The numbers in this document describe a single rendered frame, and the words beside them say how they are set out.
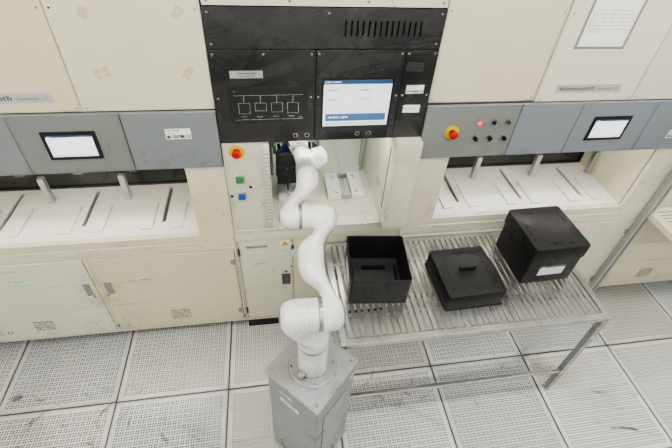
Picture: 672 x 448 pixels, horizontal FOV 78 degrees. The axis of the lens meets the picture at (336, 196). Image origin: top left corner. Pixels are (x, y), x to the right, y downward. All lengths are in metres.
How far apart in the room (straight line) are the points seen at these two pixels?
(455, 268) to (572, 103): 0.92
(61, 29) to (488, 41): 1.54
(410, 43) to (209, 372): 2.09
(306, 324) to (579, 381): 2.04
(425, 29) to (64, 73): 1.32
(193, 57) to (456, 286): 1.48
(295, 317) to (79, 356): 1.82
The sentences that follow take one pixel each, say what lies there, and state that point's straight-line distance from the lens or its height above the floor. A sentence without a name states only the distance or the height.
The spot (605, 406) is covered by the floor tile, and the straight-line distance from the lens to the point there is 3.11.
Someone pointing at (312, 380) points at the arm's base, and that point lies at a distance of 1.81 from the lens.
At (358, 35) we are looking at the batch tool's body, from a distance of 1.65.
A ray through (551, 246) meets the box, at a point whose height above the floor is 1.01.
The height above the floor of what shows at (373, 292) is 0.85.
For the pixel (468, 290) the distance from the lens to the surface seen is 2.06.
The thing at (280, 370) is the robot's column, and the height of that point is 0.76.
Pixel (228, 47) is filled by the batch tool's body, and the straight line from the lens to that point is 1.64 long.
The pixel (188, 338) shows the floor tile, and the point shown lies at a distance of 2.88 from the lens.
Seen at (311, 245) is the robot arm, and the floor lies 1.25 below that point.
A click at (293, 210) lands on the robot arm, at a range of 1.62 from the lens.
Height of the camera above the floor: 2.41
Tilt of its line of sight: 41 degrees down
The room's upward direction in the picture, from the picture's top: 4 degrees clockwise
